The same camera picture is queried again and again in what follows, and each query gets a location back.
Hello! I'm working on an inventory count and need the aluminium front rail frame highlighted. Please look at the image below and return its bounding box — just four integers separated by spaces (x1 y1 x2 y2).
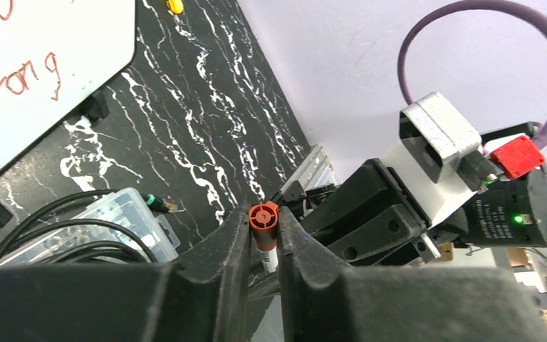
280 144 338 198

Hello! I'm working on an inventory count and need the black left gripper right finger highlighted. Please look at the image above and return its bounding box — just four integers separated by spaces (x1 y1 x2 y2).
278 208 547 341

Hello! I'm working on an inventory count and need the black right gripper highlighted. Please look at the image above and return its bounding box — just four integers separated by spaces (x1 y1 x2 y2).
301 161 444 264

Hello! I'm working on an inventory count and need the red marker cap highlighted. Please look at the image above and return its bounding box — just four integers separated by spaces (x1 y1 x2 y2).
248 201 278 252

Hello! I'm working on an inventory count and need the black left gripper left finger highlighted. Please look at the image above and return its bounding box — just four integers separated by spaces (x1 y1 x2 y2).
0 205 251 341

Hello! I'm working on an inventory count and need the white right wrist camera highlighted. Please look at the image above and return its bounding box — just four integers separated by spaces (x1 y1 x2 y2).
377 92 547 227

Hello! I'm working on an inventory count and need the red whiteboard marker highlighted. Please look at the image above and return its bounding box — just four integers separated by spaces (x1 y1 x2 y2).
257 247 278 274

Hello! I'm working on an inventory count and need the small white whiteboard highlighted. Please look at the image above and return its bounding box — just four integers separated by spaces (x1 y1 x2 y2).
0 1 137 171

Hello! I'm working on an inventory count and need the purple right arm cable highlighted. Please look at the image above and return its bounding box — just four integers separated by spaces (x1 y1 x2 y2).
397 0 547 150

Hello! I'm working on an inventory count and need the clear plastic parts box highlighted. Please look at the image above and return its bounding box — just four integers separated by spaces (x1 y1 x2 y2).
0 187 180 266

